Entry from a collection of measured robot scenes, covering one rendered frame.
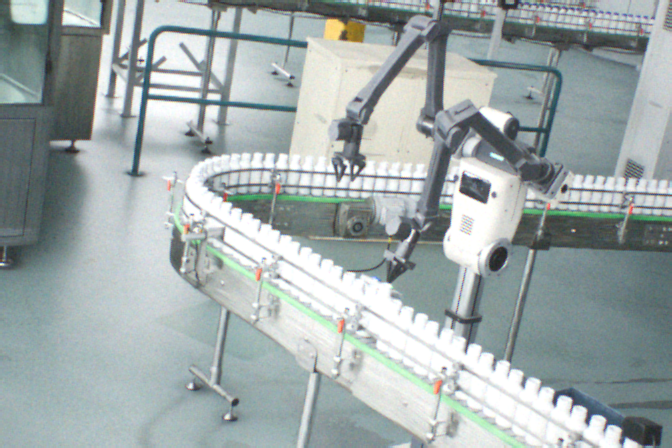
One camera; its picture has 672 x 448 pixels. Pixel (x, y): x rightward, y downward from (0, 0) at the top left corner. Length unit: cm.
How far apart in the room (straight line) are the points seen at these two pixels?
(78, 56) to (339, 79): 201
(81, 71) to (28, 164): 233
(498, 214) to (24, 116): 304
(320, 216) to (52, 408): 140
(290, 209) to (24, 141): 180
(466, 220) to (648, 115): 553
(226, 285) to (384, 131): 368
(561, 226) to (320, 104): 249
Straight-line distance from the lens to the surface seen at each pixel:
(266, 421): 581
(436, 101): 463
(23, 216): 701
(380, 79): 442
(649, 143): 1002
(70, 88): 916
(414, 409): 402
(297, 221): 563
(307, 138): 840
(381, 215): 562
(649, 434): 293
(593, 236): 636
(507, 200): 456
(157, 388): 596
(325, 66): 821
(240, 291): 464
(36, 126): 687
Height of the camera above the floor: 257
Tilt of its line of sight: 17 degrees down
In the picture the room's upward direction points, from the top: 11 degrees clockwise
